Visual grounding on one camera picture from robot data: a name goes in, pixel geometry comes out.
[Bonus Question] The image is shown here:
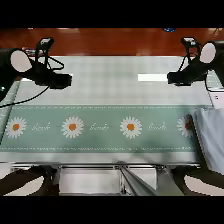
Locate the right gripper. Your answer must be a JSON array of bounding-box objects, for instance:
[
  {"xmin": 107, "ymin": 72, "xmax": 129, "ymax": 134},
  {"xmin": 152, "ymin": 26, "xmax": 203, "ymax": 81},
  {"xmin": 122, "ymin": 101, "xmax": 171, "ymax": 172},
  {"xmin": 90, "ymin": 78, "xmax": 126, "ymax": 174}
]
[{"xmin": 166, "ymin": 69, "xmax": 198, "ymax": 87}]

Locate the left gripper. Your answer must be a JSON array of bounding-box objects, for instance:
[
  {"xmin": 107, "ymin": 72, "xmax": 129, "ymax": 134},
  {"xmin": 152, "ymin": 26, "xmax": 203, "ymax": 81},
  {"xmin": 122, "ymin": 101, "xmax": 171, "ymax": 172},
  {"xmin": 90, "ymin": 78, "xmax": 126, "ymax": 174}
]
[{"xmin": 42, "ymin": 71, "xmax": 73, "ymax": 90}]

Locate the pale blue shirt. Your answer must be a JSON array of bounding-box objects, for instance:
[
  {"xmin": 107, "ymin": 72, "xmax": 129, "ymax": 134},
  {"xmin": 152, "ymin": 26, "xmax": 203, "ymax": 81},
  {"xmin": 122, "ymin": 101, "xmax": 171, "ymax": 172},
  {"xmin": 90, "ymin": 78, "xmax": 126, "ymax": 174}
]
[{"xmin": 191, "ymin": 106, "xmax": 224, "ymax": 176}]

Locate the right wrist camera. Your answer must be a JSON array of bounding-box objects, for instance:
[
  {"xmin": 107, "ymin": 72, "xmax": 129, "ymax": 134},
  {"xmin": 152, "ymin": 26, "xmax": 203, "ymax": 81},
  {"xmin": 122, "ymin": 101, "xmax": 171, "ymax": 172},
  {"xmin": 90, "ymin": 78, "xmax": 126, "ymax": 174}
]
[{"xmin": 179, "ymin": 36, "xmax": 201, "ymax": 69}]

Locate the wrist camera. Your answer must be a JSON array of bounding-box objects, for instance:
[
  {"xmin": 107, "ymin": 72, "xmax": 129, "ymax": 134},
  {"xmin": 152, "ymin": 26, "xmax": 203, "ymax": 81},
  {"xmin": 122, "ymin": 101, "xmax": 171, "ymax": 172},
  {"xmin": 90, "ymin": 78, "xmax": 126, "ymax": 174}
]
[
  {"xmin": 34, "ymin": 36, "xmax": 56, "ymax": 73},
  {"xmin": 179, "ymin": 36, "xmax": 201, "ymax": 69}
]

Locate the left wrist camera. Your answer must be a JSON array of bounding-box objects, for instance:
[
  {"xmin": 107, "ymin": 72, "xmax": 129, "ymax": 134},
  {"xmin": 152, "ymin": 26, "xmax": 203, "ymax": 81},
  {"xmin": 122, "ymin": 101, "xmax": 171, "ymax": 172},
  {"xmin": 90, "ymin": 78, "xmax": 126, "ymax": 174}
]
[{"xmin": 34, "ymin": 36, "xmax": 56, "ymax": 73}]

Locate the silver frame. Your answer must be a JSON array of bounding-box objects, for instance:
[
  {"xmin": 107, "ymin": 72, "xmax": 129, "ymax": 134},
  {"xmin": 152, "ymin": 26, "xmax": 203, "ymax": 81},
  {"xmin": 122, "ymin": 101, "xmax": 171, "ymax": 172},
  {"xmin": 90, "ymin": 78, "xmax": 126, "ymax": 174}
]
[{"xmin": 0, "ymin": 87, "xmax": 224, "ymax": 197}]

